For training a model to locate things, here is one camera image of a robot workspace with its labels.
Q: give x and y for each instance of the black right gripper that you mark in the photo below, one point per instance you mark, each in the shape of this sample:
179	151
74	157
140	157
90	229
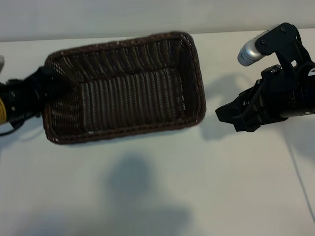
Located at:
275	96

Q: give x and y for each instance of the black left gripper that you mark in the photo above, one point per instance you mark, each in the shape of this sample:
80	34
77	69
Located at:
27	98

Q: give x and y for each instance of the dark brown wicker basket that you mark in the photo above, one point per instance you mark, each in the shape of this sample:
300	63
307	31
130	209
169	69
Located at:
128	98

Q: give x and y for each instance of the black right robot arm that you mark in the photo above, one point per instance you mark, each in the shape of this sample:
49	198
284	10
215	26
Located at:
305	98

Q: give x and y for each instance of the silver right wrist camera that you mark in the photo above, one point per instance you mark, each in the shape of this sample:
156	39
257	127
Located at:
248	52

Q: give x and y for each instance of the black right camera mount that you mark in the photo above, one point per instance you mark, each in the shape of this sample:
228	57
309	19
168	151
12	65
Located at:
280	37

